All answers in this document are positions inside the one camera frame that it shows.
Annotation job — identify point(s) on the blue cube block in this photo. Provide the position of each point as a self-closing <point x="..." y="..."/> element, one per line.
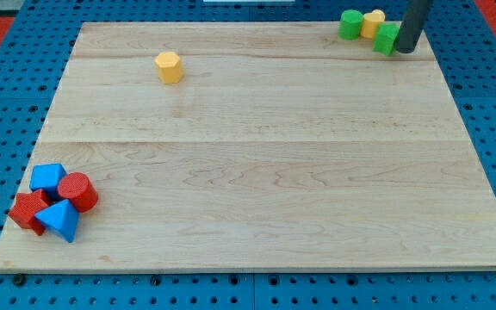
<point x="47" y="177"/>

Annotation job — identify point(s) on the green star block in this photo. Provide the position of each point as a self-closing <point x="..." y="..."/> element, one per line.
<point x="385" y="38"/>

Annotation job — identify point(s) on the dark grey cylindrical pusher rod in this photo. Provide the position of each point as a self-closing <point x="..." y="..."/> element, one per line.
<point x="412" y="25"/>

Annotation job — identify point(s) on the blue triangle block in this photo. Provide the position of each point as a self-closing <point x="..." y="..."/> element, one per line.
<point x="61" y="219"/>

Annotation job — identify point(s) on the yellow hexagon block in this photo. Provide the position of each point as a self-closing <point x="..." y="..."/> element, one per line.
<point x="169" y="67"/>

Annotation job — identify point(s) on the green cylinder block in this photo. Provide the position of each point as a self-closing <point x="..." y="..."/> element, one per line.
<point x="350" y="24"/>

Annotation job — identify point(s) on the red star block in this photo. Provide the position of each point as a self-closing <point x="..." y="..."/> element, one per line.
<point x="26" y="206"/>

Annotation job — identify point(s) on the red cylinder block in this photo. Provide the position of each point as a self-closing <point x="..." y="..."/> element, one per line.
<point x="79" y="190"/>

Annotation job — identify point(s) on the yellow heart block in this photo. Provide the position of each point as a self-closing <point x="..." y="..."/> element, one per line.
<point x="371" y="22"/>

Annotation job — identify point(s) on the wooden board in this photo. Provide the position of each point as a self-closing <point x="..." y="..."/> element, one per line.
<point x="283" y="149"/>

